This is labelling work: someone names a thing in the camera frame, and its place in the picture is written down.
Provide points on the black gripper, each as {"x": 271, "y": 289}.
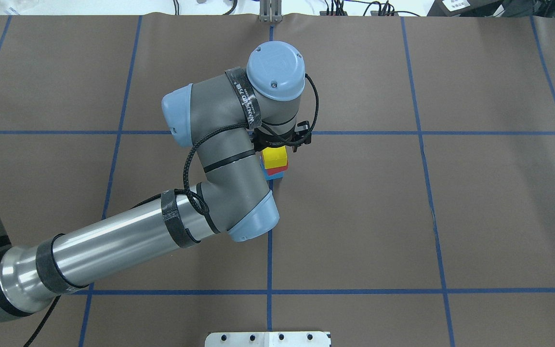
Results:
{"x": 264, "y": 143}

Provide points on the yellow wooden block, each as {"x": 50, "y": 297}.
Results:
{"x": 274, "y": 158}

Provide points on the red wooden block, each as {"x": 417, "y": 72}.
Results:
{"x": 277, "y": 170}

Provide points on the blue wooden block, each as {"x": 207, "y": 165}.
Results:
{"x": 268, "y": 178}

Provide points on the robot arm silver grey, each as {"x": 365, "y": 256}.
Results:
{"x": 224, "y": 122}

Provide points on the brown paper table cover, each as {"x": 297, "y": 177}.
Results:
{"x": 421, "y": 215}

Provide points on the aluminium frame post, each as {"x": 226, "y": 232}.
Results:
{"x": 270, "y": 11}

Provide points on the white camera mast pillar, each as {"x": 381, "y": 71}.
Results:
{"x": 269, "y": 339}

